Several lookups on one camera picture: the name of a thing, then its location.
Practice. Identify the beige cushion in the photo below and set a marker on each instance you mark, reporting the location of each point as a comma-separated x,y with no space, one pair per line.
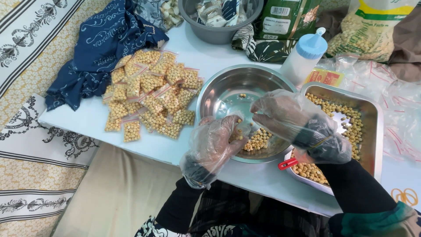
118,194

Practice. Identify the person's left hand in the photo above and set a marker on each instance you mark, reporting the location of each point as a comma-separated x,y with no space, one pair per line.
210,141

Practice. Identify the green food package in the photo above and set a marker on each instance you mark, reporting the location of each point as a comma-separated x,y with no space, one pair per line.
283,23

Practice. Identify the round steel bowl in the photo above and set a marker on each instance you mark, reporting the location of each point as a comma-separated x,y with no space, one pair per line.
227,89

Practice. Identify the person's left fingers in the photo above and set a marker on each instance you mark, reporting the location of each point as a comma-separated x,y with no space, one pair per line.
230,126

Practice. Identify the small clear zip bag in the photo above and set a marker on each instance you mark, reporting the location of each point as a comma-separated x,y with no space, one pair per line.
246,131

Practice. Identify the rectangular steel tray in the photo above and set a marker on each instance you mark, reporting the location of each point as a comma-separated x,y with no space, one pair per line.
373,131

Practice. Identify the grey plastic bowl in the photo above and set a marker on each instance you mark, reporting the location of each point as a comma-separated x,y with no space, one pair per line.
213,34

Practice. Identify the white squeeze bottle blue cap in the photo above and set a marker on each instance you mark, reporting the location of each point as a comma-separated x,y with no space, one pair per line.
301,61

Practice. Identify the yellow red paper label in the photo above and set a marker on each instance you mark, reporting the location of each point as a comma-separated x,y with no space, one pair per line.
324,78

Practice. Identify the grey floral cloth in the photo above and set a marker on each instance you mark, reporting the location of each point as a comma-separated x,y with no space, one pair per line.
153,11

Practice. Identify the dark leaf patterned cloth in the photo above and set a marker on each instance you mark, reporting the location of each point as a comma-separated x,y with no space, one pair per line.
266,51

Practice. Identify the heap of chickpeas in bowl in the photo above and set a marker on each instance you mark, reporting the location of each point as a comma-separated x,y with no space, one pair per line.
258,140

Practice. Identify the pile of filled chickpea packets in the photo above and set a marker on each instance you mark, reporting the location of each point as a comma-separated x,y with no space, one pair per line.
151,95

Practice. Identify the heap of packets in bowl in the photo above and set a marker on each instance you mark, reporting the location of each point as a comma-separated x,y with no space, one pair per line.
215,13

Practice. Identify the pile of empty zip bags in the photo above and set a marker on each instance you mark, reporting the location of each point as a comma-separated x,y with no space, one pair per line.
398,98

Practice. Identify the brown cloth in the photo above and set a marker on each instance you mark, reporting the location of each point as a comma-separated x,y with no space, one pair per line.
407,49

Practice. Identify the layer of chickpeas in tray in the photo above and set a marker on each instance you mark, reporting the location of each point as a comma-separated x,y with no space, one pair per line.
353,126

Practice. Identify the person's right hand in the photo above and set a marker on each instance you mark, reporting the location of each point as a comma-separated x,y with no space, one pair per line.
286,112

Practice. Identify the blue patterned cloth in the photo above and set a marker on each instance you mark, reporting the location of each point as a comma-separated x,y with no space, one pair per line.
102,46

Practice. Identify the person's dark patterned clothing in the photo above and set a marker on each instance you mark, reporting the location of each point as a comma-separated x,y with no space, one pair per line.
256,217

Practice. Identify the large clear chickpea bag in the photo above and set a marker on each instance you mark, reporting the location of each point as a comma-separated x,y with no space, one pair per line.
368,33

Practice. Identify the person's right fingers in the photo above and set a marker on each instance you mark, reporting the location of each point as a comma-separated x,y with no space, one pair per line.
263,107

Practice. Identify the patterned yellow white bedsheet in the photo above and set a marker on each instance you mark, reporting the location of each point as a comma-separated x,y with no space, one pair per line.
29,65

